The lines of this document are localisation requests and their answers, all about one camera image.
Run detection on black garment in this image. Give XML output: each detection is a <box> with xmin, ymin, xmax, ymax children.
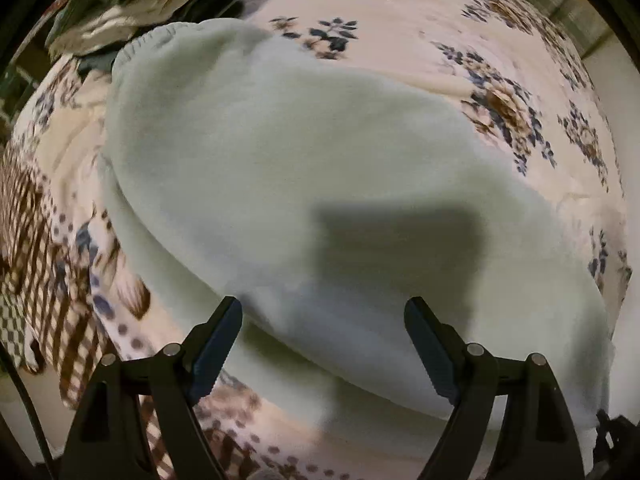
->
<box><xmin>182</xmin><ymin>0</ymin><xmax>247</xmax><ymax>27</ymax></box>

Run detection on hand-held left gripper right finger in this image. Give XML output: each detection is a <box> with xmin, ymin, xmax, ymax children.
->
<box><xmin>404</xmin><ymin>296</ymin><xmax>586</xmax><ymax>480</ymax></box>

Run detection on floral blanket with checked border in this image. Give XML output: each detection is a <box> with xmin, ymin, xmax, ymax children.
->
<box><xmin>0</xmin><ymin>0</ymin><xmax>632</xmax><ymax>480</ymax></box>

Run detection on black cable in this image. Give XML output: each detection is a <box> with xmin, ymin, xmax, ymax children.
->
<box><xmin>0</xmin><ymin>347</ymin><xmax>57</xmax><ymax>480</ymax></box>

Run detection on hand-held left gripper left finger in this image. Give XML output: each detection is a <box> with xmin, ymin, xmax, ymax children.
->
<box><xmin>59</xmin><ymin>296</ymin><xmax>244</xmax><ymax>480</ymax></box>

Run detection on pale green pants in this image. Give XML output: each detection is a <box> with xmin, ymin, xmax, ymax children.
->
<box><xmin>102</xmin><ymin>18</ymin><xmax>616</xmax><ymax>433</ymax></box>

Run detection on pile of folded clothes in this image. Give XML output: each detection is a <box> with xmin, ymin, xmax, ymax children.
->
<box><xmin>62</xmin><ymin>0</ymin><xmax>236</xmax><ymax>56</ymax></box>

